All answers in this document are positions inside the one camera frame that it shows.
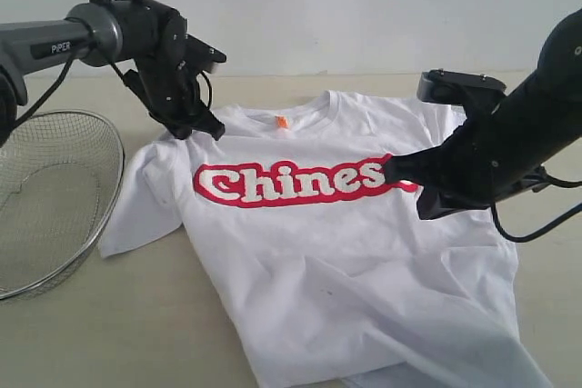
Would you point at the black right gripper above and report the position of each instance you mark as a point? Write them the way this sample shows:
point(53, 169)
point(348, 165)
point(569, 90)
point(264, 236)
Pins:
point(481, 163)

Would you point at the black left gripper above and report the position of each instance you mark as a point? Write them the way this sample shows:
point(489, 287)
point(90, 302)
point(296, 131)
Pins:
point(170, 98)

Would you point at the white t-shirt red print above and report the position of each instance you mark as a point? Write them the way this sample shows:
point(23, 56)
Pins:
point(325, 270)

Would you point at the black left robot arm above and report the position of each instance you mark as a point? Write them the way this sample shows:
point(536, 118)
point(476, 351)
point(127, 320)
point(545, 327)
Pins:
point(169, 62)

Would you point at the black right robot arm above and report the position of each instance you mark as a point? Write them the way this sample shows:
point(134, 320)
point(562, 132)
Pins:
point(550, 97)

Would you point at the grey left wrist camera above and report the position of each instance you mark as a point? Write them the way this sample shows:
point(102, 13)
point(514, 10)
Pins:
point(201, 57)

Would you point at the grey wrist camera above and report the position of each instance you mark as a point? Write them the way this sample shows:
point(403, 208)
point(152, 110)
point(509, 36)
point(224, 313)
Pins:
point(201, 57)
point(477, 94)

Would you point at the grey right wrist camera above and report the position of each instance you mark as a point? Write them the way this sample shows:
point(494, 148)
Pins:
point(477, 94)

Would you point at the metal wire mesh basket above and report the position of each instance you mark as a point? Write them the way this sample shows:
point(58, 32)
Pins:
point(61, 173)

